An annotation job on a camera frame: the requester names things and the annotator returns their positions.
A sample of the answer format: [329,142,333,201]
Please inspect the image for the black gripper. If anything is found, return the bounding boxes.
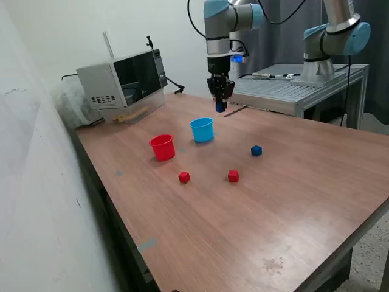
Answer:
[206,55,235,106]

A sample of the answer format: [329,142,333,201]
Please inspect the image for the blue plastic bin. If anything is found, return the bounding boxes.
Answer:
[189,117,215,144]

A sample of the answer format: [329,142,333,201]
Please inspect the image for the red plastic bin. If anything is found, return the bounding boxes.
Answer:
[148,133,176,162]

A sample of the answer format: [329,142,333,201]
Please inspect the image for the thin wooden strip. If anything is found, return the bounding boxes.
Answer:
[222,105,247,118]

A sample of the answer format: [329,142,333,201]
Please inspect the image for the aluminium profile robot stand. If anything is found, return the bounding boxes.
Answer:
[212,63,370,130]

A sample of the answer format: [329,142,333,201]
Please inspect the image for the clear plastic riser box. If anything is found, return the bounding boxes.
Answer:
[97,90,167,125]

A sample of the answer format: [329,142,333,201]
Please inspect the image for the aluminium base mounting plate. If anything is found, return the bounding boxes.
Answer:
[290,70,347,88]

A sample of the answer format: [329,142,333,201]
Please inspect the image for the silver microwave oven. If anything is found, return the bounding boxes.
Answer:
[75,48,168,111]

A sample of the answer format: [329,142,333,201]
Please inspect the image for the light wooden piece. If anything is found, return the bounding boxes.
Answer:
[111,105,150,124]

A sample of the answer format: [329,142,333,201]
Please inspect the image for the thin white rod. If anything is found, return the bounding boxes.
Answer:
[102,30,115,60]

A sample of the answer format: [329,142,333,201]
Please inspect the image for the clear plastic bag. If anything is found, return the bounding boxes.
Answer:
[50,79,106,130]

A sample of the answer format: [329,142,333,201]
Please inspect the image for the blue tape mark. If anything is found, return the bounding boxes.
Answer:
[137,238,157,254]

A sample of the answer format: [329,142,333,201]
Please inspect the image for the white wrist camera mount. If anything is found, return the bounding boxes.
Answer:
[229,38,250,80]

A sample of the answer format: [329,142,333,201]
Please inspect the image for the black cable with warning tag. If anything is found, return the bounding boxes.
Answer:
[238,72,302,80]

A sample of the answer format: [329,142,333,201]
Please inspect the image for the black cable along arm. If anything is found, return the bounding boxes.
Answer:
[187,0,306,40]

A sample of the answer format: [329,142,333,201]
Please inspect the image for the thick black power cable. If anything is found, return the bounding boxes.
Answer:
[339,54,353,127]

